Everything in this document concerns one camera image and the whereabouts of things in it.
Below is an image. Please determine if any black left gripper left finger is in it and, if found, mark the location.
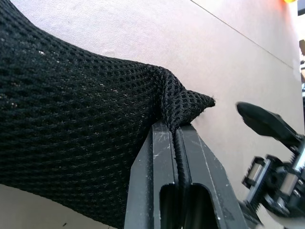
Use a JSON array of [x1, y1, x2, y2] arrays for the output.
[[123, 121, 183, 229]]

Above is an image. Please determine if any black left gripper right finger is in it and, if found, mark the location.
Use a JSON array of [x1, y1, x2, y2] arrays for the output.
[[176, 123, 247, 229]]

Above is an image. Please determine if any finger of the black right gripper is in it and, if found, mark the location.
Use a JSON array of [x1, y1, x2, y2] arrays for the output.
[[235, 102, 305, 150]]

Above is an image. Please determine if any black mesh drawstring pouch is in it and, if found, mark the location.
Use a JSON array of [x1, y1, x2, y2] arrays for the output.
[[0, 0, 216, 228]]

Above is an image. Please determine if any grey background equipment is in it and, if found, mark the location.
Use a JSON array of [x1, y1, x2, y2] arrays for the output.
[[298, 38, 305, 107]]

